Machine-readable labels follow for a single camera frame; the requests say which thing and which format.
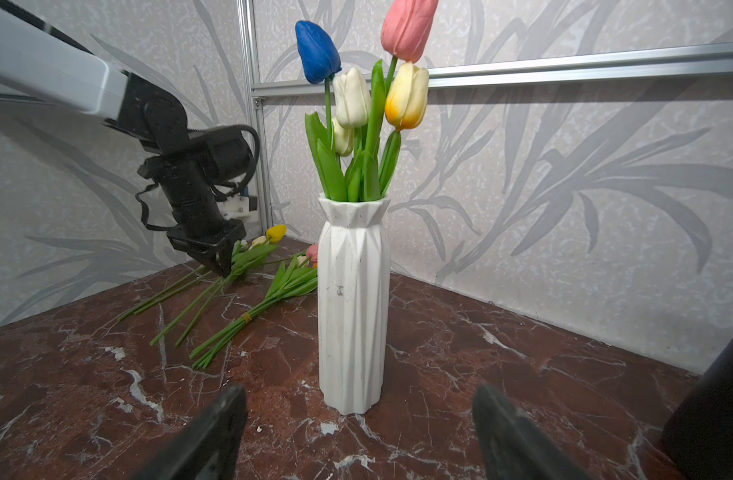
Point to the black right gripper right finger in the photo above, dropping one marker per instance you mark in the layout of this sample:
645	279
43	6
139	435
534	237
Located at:
512	446

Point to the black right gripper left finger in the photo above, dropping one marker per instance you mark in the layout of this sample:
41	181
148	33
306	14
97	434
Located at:
208	447

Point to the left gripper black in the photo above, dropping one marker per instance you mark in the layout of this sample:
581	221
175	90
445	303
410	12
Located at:
213	251

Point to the bright yellow tulip flower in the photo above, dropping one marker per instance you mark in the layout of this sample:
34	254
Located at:
245	257

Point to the white ribbed ceramic vase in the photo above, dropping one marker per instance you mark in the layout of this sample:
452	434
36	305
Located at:
354	264

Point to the white cream tulip flower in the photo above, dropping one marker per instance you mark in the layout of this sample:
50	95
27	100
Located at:
343	139

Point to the black cylindrical vase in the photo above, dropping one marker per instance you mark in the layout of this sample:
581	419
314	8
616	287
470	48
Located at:
698	438

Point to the dark blue tulip flower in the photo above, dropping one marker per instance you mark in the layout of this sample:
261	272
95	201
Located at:
321	61

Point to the pink tulip flower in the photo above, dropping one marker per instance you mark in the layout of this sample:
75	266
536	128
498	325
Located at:
404	35

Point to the tulip bouquet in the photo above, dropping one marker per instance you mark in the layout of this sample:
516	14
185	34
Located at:
295	278

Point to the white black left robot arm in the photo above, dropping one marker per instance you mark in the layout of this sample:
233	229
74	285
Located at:
196	169

